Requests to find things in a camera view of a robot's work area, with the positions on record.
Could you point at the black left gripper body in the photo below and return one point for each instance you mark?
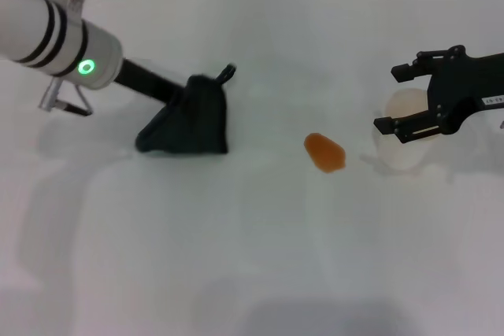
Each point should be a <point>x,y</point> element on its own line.
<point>149,82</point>

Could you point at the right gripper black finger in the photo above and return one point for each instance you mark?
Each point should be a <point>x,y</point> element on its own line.
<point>417,127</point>
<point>425,64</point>

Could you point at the brown liquid stain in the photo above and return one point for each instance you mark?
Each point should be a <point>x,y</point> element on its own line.
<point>325,153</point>

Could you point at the dark blue rag with loop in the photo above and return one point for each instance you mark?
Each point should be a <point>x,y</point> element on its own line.
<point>193,123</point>

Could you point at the white paper cup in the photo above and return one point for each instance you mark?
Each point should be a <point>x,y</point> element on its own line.
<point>397,155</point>

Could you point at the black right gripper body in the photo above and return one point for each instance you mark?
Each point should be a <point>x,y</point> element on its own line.
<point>464,84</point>

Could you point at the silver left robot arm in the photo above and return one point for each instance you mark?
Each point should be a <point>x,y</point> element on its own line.
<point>59,37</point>

